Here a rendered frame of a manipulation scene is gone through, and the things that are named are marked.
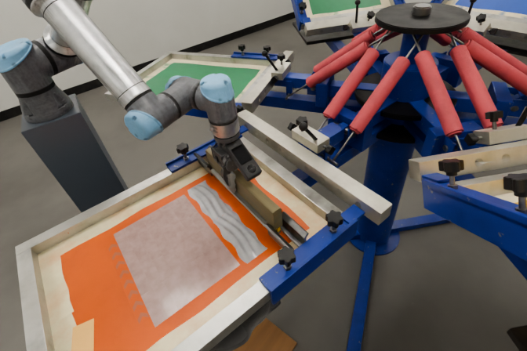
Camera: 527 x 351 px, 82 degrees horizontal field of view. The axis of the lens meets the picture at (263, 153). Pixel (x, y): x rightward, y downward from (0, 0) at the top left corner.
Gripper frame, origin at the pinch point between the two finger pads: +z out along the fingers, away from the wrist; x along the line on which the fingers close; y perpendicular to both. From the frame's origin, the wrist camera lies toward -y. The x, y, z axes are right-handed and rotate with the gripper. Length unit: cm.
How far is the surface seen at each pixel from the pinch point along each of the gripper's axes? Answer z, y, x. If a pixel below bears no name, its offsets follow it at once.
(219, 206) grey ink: 6.1, 3.2, 7.3
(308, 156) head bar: -1.9, -5.4, -23.3
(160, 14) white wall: 40, 379, -119
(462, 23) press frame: -30, -15, -82
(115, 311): 6.9, -7.3, 43.6
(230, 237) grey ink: 6.3, -8.6, 10.7
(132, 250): 7.0, 7.1, 34.6
